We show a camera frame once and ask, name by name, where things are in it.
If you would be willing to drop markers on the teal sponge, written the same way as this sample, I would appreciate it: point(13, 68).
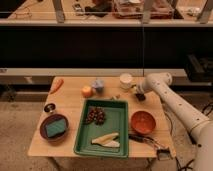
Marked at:
point(56, 127)

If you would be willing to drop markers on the bunch of dark grapes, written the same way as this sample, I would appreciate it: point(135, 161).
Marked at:
point(96, 115)

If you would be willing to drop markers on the small metal can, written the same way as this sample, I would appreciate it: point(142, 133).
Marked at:
point(50, 108)

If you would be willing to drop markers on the small metal object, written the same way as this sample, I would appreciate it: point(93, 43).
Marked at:
point(115, 97)

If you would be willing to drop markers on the black handled brush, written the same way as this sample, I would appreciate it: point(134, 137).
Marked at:
point(161, 151)

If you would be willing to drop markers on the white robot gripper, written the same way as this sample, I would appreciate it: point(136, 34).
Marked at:
point(136, 90)

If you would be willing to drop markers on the grey crumpled cup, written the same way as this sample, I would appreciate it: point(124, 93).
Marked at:
point(98, 85)

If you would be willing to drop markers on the orange carrot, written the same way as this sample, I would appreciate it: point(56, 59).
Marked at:
point(56, 86)

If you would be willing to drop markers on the orange bowl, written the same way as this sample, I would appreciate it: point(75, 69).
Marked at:
point(143, 122)

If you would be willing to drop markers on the orange fruit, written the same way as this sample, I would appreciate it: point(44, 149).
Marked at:
point(87, 91)

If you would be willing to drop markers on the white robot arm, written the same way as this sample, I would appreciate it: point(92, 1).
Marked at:
point(199, 126)

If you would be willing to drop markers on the white plastic cup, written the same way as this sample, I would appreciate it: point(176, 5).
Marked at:
point(125, 81)

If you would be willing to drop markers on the dark purple bowl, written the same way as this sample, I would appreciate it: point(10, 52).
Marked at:
point(49, 120)

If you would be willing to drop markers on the green plastic tray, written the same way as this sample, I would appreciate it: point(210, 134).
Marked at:
point(116, 114)

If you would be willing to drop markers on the black eraser block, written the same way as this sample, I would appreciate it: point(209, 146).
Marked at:
point(140, 97)

